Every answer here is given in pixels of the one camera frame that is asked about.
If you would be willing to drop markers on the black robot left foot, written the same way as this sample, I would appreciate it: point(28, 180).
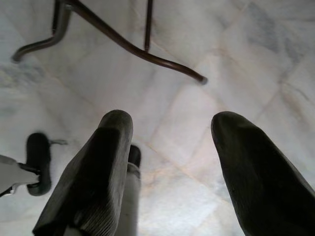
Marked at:
point(39, 159)

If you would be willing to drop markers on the black robot right foot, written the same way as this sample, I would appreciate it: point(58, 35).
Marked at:
point(135, 154)

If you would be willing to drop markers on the curved brown metal furniture leg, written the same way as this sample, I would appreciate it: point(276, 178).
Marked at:
point(55, 34)

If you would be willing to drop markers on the black robot foot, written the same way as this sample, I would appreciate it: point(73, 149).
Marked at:
point(135, 154)
point(39, 159)

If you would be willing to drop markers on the long brown metal furniture leg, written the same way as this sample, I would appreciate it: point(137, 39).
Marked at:
point(128, 46)

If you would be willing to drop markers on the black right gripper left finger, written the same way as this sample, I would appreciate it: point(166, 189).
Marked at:
point(98, 172)

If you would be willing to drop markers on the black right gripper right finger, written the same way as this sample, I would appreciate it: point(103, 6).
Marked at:
point(258, 177)

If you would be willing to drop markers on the silver robot left leg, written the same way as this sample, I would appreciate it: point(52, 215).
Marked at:
point(14, 175)

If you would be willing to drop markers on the brown metal upright furniture bar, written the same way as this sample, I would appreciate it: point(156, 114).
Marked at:
point(148, 24)

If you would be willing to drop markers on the silver robot right leg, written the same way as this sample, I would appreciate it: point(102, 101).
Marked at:
point(130, 204)

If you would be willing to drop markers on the silver robot leg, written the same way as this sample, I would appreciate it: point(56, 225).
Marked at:
point(130, 204)
point(14, 175)

